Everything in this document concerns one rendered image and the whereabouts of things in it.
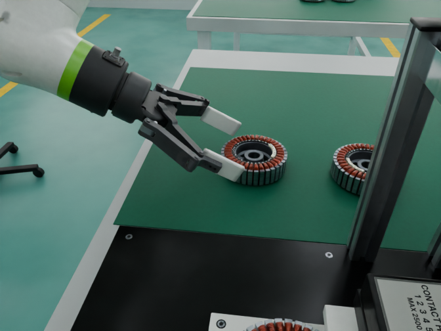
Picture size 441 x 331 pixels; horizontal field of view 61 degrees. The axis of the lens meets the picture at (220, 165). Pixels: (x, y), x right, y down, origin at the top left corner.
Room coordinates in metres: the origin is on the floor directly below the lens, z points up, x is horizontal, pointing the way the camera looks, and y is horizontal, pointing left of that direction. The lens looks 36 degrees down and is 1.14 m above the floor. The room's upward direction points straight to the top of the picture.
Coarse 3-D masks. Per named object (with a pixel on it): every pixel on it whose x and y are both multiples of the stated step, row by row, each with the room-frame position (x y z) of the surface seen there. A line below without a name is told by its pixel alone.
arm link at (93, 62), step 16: (96, 48) 0.54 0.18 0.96; (96, 64) 0.51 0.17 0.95; (112, 64) 0.52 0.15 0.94; (128, 64) 0.54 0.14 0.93; (80, 80) 0.49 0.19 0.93; (96, 80) 0.49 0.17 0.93; (112, 80) 0.50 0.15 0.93; (80, 96) 0.49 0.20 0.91; (96, 96) 0.49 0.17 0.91; (112, 96) 0.49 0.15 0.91; (96, 112) 0.50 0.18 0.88
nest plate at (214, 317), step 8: (216, 320) 0.22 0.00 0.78; (224, 320) 0.22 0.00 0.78; (232, 320) 0.22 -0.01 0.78; (240, 320) 0.22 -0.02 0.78; (248, 320) 0.22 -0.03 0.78; (256, 320) 0.22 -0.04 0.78; (272, 320) 0.22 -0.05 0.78; (216, 328) 0.21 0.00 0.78; (224, 328) 0.21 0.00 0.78; (232, 328) 0.21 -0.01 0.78; (240, 328) 0.21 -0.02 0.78; (312, 328) 0.21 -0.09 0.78; (320, 328) 0.21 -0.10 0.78
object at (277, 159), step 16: (224, 144) 0.55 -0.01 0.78; (240, 144) 0.55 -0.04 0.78; (256, 144) 0.56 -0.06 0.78; (272, 144) 0.55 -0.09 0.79; (240, 160) 0.50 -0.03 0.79; (256, 160) 0.51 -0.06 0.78; (272, 160) 0.50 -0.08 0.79; (240, 176) 0.48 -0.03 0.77; (256, 176) 0.47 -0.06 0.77; (272, 176) 0.48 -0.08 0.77
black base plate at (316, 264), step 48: (144, 240) 0.34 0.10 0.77; (192, 240) 0.34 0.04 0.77; (240, 240) 0.34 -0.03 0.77; (288, 240) 0.34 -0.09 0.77; (96, 288) 0.27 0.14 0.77; (144, 288) 0.27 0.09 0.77; (192, 288) 0.27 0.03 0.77; (240, 288) 0.27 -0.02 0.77; (288, 288) 0.27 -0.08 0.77; (336, 288) 0.27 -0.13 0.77
